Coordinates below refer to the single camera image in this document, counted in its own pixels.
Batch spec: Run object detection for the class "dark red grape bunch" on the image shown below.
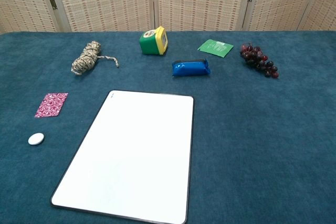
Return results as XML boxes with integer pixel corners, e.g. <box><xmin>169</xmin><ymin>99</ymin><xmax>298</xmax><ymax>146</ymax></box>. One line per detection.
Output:
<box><xmin>240</xmin><ymin>42</ymin><xmax>279</xmax><ymax>79</ymax></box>

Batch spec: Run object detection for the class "white rectangular board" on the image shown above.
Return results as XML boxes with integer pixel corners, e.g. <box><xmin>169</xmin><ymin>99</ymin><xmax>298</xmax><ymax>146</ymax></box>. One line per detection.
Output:
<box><xmin>50</xmin><ymin>90</ymin><xmax>194</xmax><ymax>224</ymax></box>

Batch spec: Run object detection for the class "green yellow cube toy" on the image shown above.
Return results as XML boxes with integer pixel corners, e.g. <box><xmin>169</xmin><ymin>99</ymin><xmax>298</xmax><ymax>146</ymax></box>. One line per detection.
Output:
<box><xmin>139</xmin><ymin>26</ymin><xmax>167</xmax><ymax>56</ymax></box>

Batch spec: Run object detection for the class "green square sachet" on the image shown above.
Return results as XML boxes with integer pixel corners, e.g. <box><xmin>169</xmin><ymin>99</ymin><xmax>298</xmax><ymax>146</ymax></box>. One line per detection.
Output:
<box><xmin>197</xmin><ymin>39</ymin><xmax>234</xmax><ymax>58</ymax></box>

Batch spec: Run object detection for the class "beige braided rope bundle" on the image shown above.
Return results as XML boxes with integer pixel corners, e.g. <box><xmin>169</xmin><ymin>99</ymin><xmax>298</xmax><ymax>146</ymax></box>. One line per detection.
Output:
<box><xmin>70</xmin><ymin>40</ymin><xmax>120</xmax><ymax>76</ymax></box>

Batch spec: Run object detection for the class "red patterned packet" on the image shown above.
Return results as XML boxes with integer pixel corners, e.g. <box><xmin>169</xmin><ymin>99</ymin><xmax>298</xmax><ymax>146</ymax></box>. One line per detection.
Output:
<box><xmin>34</xmin><ymin>92</ymin><xmax>69</xmax><ymax>118</ymax></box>

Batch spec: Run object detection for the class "blue snack packet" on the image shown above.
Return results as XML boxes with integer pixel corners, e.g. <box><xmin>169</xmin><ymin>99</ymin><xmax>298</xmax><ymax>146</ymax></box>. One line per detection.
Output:
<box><xmin>172</xmin><ymin>58</ymin><xmax>211</xmax><ymax>77</ymax></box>

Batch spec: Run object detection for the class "white round magnet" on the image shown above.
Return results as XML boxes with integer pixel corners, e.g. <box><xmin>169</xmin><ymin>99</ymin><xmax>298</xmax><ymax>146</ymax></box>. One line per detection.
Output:
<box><xmin>28</xmin><ymin>132</ymin><xmax>45</xmax><ymax>146</ymax></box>

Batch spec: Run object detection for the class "dark teal table cloth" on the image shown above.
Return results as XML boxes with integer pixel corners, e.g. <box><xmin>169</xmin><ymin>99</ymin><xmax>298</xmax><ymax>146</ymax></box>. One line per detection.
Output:
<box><xmin>0</xmin><ymin>30</ymin><xmax>336</xmax><ymax>224</ymax></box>

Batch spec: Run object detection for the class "woven bamboo folding screen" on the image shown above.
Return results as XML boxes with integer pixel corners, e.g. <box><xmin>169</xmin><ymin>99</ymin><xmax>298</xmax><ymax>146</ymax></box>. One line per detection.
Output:
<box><xmin>0</xmin><ymin>0</ymin><xmax>336</xmax><ymax>35</ymax></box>

